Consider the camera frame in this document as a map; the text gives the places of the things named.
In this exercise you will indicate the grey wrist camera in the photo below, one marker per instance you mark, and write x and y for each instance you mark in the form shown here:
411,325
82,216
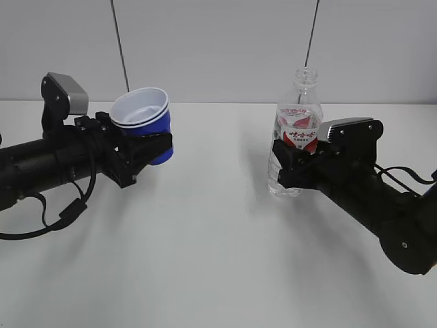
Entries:
62,96
355,137

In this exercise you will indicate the clear Wahaha water bottle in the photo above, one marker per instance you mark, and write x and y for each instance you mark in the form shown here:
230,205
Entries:
299,113

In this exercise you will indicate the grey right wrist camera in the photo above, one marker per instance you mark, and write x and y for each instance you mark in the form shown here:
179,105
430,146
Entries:
355,137

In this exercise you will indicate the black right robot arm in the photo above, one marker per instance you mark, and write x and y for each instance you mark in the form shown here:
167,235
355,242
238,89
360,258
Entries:
403,222

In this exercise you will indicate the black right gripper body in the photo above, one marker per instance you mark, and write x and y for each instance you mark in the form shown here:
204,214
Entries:
330,167

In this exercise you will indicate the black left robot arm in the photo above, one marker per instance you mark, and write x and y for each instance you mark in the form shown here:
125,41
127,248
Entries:
75,151

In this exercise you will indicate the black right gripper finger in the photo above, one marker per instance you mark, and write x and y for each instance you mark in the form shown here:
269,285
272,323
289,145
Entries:
293,161

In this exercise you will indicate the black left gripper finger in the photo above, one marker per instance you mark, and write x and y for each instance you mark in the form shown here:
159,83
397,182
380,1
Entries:
103,121
140,151

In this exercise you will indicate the blue paper cup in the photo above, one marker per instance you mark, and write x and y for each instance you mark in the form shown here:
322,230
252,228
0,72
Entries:
141,112

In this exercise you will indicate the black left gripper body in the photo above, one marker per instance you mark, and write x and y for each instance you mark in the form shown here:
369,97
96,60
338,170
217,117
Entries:
106,149

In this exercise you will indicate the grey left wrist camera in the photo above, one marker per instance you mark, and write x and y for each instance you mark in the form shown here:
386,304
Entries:
62,96

